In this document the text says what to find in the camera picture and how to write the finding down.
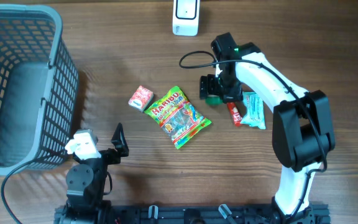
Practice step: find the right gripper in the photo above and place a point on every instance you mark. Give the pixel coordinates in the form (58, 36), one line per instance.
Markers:
(207, 85)

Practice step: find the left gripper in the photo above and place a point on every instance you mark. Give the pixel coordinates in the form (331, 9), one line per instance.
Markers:
(114, 157)

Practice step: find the green lid jar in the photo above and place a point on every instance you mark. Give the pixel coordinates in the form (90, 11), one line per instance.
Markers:
(213, 100)

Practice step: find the red Nescafe coffee stick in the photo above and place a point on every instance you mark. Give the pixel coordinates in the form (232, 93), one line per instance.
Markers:
(235, 114)

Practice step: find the green Haribo gummy bag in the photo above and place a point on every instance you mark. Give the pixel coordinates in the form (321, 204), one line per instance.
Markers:
(177, 117)

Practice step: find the small red white box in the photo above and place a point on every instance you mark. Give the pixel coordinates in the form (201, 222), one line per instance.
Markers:
(141, 98)

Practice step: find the mint Zappy wipes pack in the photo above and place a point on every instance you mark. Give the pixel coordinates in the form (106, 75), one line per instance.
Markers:
(254, 116)

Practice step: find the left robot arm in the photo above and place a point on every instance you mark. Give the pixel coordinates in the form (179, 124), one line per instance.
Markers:
(86, 180)

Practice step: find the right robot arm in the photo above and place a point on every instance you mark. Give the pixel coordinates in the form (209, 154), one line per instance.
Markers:
(302, 134)

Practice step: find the white barcode scanner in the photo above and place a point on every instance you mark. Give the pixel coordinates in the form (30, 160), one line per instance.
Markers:
(185, 19)

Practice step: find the grey plastic mesh basket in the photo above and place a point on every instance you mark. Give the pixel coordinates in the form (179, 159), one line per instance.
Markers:
(38, 88)

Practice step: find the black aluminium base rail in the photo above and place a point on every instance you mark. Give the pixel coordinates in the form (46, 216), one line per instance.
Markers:
(258, 214)

